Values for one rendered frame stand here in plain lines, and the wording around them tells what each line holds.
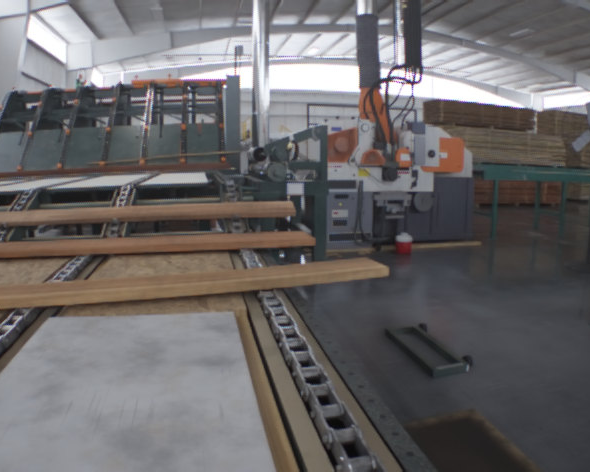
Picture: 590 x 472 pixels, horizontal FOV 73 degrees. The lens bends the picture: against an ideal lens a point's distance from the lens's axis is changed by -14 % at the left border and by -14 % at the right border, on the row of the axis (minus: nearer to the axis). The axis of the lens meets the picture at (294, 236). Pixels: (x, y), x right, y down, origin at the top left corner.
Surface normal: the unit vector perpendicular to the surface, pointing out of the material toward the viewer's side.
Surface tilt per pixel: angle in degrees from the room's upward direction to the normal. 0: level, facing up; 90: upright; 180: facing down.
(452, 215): 90
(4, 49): 90
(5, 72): 90
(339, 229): 90
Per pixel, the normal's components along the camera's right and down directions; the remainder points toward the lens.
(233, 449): 0.00, -0.99
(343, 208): 0.21, 0.17
